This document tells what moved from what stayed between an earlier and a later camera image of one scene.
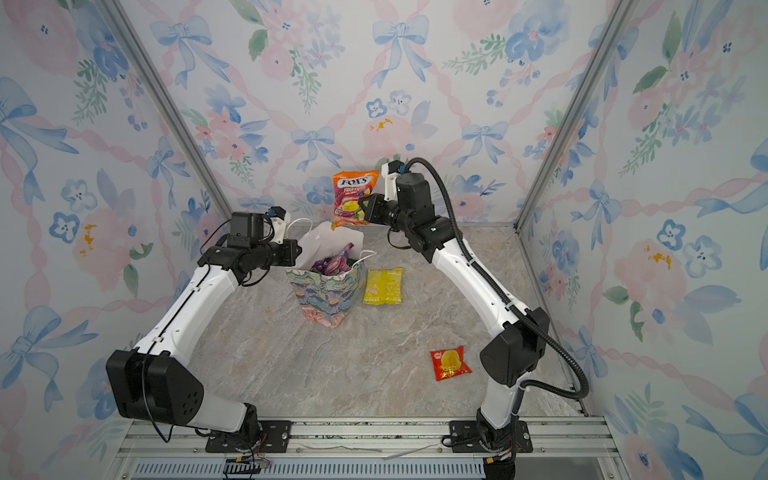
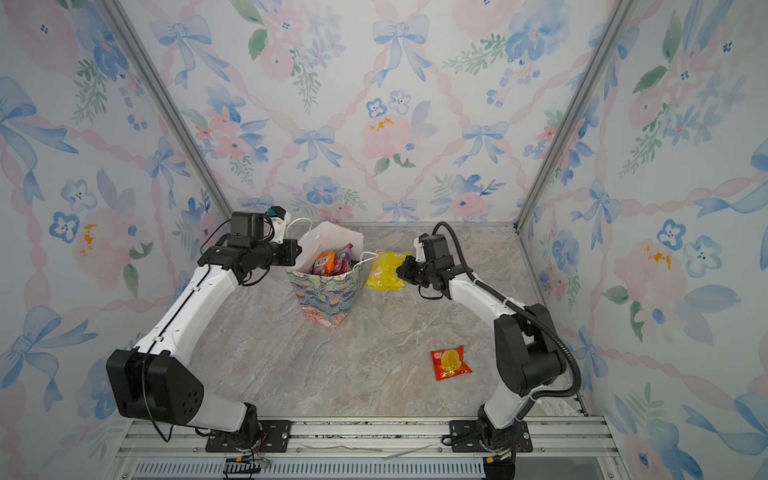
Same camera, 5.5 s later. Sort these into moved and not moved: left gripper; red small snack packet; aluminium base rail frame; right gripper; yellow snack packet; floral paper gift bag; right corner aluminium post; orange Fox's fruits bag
Moved: yellow snack packet; right gripper; orange Fox's fruits bag
Not moved: aluminium base rail frame; left gripper; floral paper gift bag; red small snack packet; right corner aluminium post
